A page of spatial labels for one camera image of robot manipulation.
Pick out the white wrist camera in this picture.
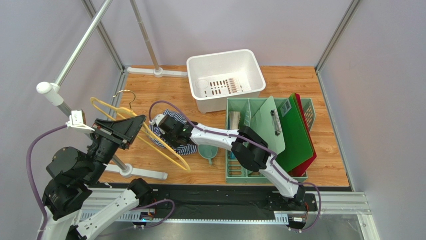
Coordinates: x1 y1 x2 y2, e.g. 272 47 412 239
149 114 166 127
66 110 95 134

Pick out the silver clothes rack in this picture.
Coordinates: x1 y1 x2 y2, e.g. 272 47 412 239
35 0 188 181

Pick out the teal plastic cup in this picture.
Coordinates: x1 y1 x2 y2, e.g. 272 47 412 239
198 145 218 166

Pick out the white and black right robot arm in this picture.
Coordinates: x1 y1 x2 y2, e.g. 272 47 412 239
150 114 306 205

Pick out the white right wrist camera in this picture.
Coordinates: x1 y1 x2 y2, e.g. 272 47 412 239
149 114 166 127

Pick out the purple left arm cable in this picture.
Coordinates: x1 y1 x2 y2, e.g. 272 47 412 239
26 124 69 240

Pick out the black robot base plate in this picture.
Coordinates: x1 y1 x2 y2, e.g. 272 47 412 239
141 184 318 220

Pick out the green plastic dish rack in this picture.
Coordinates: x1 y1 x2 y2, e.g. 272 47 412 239
225 97 316 185

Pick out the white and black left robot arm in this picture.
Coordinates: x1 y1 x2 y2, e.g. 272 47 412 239
38 111 153 240

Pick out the blue white striped tank top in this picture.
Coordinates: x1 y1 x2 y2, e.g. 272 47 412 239
148 109 198 156

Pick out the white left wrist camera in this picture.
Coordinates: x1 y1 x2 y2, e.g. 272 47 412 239
66 110 95 134

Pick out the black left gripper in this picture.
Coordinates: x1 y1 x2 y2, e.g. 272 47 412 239
85 113 148 183

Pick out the red cutting board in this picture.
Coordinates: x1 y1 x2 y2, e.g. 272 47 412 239
291 93 317 177

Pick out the light green cutting board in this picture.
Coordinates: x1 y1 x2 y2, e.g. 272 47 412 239
249 96 286 154

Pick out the white plastic tub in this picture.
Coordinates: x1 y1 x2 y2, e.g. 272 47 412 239
186 49 267 114

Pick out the metal cup in rack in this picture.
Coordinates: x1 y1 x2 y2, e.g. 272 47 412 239
228 111 241 130

